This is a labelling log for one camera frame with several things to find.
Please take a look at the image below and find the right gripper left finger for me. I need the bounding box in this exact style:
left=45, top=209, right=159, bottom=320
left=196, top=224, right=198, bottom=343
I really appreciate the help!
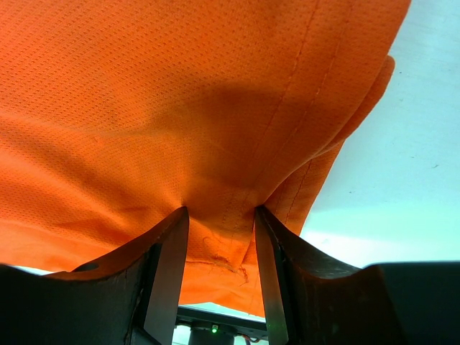
left=1, top=207, right=189, bottom=344

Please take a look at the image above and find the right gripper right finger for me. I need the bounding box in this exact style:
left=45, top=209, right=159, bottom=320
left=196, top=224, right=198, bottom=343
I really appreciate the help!
left=254, top=206, right=459, bottom=344

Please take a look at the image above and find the orange t-shirt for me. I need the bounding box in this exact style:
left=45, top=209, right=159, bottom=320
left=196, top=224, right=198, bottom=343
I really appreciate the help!
left=1, top=1, right=410, bottom=316

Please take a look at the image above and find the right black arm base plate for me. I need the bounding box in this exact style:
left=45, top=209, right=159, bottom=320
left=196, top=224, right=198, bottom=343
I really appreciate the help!
left=175, top=306, right=268, bottom=345

